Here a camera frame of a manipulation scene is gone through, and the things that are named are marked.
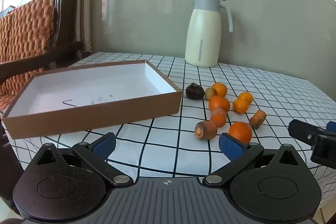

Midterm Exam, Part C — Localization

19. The dark wooden sofa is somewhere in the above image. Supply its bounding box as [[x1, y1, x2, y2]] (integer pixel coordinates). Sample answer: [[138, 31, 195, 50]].
[[0, 0, 84, 109]]

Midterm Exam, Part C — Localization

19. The brown cardboard box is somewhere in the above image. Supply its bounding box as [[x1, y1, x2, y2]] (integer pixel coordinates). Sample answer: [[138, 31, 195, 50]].
[[1, 59, 182, 140]]

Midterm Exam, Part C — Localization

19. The white checkered tablecloth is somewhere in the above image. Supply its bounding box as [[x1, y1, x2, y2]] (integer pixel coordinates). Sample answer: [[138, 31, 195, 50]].
[[10, 52, 336, 214]]

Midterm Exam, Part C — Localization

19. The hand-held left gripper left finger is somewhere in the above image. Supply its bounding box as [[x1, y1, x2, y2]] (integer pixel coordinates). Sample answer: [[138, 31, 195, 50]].
[[35, 132, 133, 187]]

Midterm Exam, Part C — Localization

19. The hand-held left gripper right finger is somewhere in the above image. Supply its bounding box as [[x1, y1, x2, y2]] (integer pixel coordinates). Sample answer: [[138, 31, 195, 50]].
[[202, 132, 301, 187]]

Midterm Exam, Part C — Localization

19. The cream thermos jug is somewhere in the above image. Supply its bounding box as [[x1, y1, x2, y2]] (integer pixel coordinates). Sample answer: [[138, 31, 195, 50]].
[[184, 0, 234, 68]]

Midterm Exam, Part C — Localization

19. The kiwi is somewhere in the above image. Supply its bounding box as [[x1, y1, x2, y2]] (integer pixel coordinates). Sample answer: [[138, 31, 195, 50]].
[[204, 87, 217, 100]]

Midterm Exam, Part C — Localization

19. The beige patterned curtain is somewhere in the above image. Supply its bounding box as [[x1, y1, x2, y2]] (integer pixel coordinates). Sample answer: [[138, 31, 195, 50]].
[[45, 0, 95, 59]]

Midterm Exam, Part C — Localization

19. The dark mangosteen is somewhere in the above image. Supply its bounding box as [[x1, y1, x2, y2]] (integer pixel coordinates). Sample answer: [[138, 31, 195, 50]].
[[185, 83, 205, 100]]

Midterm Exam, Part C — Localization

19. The orange tufted sofa cushion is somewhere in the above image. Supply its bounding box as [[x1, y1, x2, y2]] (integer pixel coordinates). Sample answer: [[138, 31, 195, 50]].
[[0, 0, 57, 109]]

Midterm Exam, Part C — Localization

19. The carrot piece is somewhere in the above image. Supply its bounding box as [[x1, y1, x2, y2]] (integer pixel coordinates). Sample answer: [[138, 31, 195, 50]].
[[249, 110, 267, 129], [210, 108, 228, 127], [194, 121, 218, 141]]

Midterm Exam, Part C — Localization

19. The orange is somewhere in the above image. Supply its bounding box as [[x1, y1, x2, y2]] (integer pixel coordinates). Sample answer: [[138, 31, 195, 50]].
[[238, 92, 253, 105], [233, 99, 249, 114], [211, 82, 228, 98], [209, 96, 231, 112], [228, 122, 253, 144]]

